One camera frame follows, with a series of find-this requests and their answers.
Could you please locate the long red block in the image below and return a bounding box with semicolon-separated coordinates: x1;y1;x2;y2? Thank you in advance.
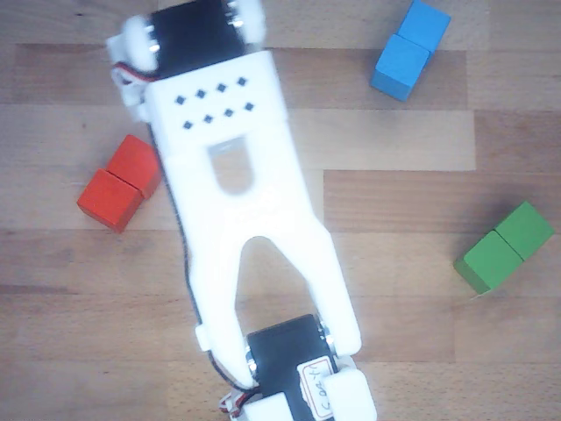
76;133;162;234

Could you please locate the long blue block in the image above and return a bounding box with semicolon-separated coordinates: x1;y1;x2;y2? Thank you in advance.
369;0;452;103

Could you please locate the long green block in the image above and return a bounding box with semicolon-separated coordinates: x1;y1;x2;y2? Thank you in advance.
453;200;556;296

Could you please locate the white handwritten label sticker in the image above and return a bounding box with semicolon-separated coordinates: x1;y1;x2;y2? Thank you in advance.
297;355;337;420

